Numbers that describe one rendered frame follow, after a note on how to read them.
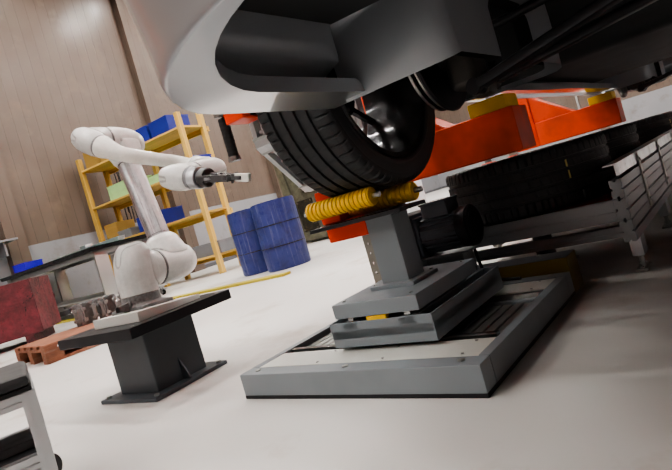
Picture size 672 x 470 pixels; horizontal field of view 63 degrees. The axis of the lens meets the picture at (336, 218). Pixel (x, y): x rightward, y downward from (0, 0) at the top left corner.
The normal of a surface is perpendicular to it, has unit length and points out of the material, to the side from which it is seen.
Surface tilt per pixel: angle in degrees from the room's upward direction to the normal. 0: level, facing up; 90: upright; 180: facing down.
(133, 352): 90
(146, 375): 90
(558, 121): 90
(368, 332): 90
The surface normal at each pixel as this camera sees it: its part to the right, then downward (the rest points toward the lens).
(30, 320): 0.25, -0.05
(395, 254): -0.59, 0.18
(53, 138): 0.79, -0.22
